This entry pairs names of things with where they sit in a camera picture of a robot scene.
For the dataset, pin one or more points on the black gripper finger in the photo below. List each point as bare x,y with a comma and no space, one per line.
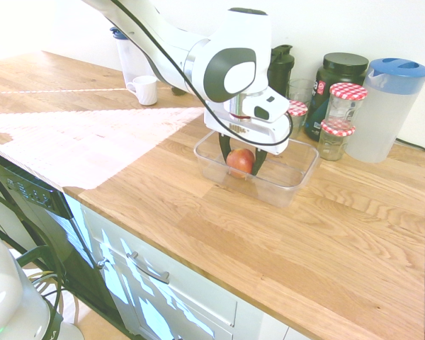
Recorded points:
224,147
260,161

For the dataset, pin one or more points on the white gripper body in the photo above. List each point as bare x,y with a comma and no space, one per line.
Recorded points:
261,135

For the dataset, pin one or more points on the red apple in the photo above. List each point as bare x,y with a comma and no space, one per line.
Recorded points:
239,161

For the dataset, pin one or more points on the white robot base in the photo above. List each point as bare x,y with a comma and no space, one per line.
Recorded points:
10,301

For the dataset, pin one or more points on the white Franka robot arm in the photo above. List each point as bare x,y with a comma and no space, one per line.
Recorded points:
212,60

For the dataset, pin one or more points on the clear plastic container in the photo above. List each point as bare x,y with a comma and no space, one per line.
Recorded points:
269,180

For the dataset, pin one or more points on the small jar red checked lid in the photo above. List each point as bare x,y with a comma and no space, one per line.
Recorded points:
299,113

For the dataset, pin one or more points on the clear drinking glass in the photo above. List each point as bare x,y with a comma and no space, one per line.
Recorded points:
301,90

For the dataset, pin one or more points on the black shaker bottle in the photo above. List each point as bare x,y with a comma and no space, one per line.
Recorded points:
280,71

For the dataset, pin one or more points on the short jar red checked lid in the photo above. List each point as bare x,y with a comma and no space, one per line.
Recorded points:
334,143

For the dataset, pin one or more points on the tall jar red checked lid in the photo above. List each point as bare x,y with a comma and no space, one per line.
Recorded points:
346,104

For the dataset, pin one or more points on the white ribbed mug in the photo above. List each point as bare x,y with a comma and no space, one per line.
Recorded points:
146,91

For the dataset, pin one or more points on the black protein tub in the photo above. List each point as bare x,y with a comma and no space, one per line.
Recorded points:
340,69

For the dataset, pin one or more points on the translucent pitcher with blue lid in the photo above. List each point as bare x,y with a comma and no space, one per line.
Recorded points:
382,113

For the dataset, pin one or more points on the clear bottle with blue lid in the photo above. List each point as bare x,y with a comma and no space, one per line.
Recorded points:
127,60

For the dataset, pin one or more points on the white cabinet drawer front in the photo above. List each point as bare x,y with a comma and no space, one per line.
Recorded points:
184,283

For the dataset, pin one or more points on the metal cabinet hook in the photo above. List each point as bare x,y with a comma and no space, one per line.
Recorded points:
101,263

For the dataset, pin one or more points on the black dishwasher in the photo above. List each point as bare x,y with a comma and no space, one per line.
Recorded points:
39,202

